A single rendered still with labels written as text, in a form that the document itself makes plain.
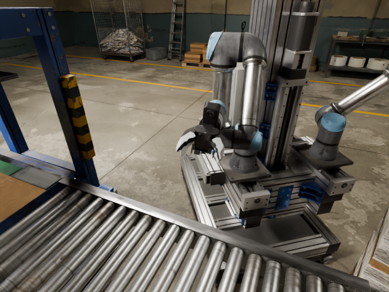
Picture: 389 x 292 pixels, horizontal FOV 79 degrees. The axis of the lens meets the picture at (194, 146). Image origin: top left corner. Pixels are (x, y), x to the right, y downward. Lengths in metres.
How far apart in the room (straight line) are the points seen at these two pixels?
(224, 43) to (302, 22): 0.37
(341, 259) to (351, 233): 0.30
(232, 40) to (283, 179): 0.79
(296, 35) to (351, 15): 6.26
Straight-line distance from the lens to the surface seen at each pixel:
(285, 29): 1.28
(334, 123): 1.42
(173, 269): 0.90
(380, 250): 1.29
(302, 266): 0.97
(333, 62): 6.98
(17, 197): 1.38
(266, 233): 1.81
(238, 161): 1.23
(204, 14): 7.98
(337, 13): 7.44
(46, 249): 1.08
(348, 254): 2.20
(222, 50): 1.03
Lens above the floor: 1.56
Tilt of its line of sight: 31 degrees down
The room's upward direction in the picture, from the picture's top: straight up
